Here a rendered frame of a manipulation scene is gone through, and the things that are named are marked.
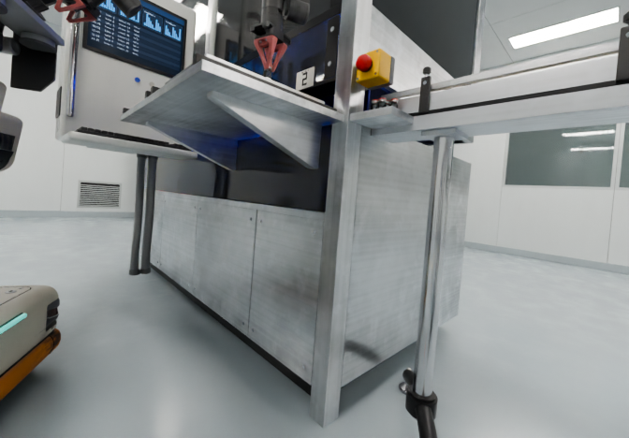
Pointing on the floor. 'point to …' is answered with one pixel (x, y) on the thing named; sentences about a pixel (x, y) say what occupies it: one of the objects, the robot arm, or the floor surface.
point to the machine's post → (341, 197)
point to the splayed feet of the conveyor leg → (419, 406)
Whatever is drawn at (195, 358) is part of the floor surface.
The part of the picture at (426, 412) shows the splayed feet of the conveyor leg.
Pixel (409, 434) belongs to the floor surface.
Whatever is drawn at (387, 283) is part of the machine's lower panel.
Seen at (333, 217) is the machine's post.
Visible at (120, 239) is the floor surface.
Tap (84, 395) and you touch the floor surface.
